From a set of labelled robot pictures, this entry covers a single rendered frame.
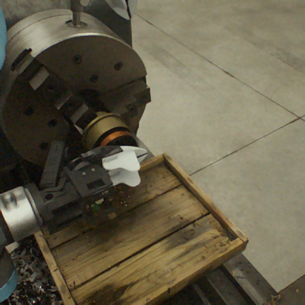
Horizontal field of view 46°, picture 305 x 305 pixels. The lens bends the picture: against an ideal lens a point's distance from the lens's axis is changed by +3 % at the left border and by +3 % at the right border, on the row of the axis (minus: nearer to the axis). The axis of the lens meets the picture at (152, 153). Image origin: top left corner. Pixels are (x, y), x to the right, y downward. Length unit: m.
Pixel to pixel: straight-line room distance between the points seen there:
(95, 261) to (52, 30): 0.44
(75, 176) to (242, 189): 1.57
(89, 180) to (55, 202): 0.06
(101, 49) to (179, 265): 0.44
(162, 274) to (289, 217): 1.36
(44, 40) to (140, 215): 0.40
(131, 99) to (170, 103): 1.88
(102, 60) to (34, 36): 0.13
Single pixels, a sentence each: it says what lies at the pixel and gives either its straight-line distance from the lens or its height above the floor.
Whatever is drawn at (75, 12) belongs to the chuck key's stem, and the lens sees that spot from 0.70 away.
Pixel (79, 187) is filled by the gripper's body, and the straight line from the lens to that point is 0.56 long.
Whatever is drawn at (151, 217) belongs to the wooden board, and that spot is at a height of 0.88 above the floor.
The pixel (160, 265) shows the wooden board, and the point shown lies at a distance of 0.73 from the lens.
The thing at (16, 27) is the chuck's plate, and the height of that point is 1.22.
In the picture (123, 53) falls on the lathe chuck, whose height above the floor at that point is 1.18.
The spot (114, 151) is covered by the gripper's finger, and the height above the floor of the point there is 1.11.
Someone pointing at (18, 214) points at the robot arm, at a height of 1.10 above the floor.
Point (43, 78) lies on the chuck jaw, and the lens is 0.65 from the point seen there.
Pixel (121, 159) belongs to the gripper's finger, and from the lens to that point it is 0.61.
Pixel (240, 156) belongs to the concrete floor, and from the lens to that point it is 2.24.
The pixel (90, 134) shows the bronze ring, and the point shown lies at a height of 1.10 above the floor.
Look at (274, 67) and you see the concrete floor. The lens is 3.17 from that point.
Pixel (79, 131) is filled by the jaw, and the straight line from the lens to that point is 0.73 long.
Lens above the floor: 1.52
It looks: 44 degrees down
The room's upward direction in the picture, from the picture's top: straight up
